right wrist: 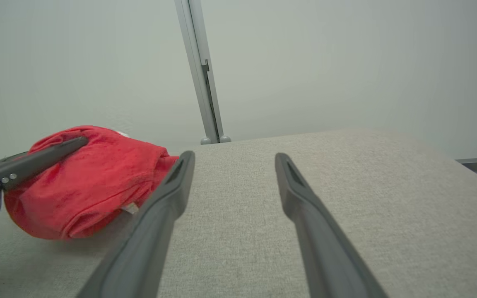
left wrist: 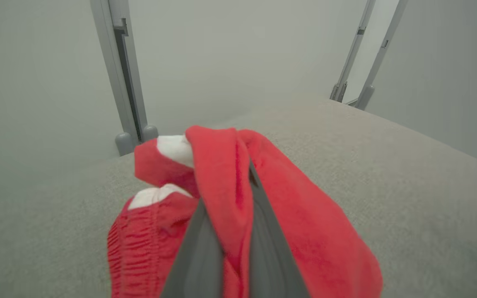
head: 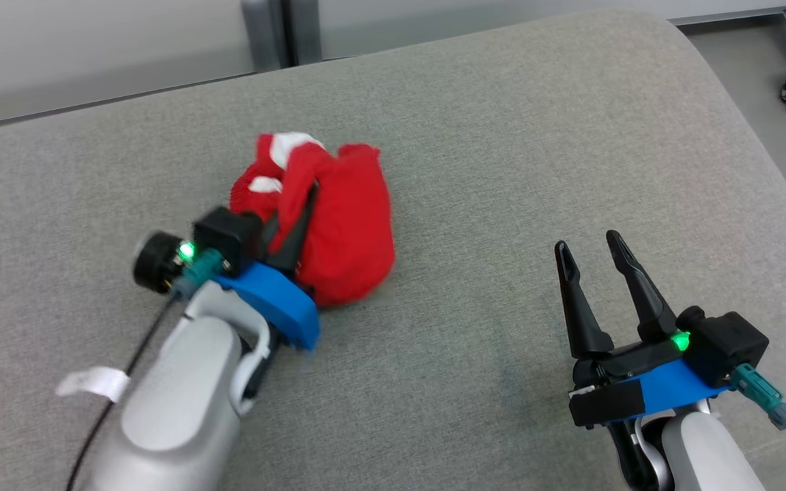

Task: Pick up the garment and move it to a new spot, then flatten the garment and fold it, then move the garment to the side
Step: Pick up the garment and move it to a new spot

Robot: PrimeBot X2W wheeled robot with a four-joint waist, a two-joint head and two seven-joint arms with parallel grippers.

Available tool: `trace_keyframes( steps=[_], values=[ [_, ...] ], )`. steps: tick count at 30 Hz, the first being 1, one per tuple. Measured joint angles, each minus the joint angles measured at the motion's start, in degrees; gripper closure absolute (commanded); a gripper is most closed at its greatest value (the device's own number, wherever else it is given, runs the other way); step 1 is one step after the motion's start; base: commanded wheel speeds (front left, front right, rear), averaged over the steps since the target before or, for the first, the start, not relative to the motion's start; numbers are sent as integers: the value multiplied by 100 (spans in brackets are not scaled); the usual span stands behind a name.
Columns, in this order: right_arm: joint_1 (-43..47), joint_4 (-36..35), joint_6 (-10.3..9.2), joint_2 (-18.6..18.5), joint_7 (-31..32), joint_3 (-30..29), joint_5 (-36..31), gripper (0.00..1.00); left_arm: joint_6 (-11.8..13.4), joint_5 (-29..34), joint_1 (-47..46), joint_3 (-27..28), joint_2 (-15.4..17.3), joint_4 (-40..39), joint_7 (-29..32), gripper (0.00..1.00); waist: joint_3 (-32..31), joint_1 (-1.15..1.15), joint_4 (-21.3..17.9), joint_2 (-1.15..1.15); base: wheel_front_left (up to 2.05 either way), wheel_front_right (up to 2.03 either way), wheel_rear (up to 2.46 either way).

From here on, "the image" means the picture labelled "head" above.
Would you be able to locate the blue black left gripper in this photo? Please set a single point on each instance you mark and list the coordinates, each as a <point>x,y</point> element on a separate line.
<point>277,300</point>

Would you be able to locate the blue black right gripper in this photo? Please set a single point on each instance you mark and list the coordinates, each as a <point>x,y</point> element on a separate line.
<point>666,389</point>

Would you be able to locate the grey door frame post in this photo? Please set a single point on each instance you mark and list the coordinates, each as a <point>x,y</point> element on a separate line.
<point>280,31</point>

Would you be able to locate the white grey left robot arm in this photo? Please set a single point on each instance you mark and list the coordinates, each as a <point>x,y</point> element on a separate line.
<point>175,409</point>

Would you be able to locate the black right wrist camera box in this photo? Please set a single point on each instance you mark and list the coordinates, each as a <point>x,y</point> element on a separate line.
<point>727,348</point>

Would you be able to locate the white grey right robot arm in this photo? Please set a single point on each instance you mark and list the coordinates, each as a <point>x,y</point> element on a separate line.
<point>707,457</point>

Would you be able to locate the red shorts white waistband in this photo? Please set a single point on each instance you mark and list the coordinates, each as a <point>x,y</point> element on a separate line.
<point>352,225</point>

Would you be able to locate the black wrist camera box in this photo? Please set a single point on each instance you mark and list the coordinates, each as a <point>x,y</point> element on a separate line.
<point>727,348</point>
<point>226,235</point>

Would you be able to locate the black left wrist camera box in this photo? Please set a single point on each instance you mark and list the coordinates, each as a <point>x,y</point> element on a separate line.
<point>226,235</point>

